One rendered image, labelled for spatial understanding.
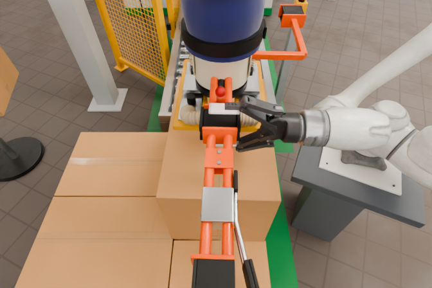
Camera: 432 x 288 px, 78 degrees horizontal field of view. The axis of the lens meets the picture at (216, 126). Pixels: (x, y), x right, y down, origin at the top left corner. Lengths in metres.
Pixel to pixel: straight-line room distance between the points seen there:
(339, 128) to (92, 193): 1.16
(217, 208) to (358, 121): 0.37
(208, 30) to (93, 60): 1.72
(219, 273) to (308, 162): 0.84
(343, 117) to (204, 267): 0.44
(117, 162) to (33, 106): 1.59
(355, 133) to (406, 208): 0.67
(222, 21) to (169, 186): 0.54
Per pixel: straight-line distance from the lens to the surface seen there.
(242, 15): 0.66
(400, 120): 1.16
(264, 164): 0.95
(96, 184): 1.47
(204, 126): 0.62
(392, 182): 1.32
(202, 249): 0.51
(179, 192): 0.89
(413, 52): 0.84
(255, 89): 0.88
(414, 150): 1.15
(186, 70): 0.99
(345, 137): 0.67
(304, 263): 1.86
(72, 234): 1.40
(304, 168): 1.21
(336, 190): 1.21
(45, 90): 3.07
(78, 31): 2.21
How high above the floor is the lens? 1.73
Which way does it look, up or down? 49 degrees down
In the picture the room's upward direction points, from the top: straight up
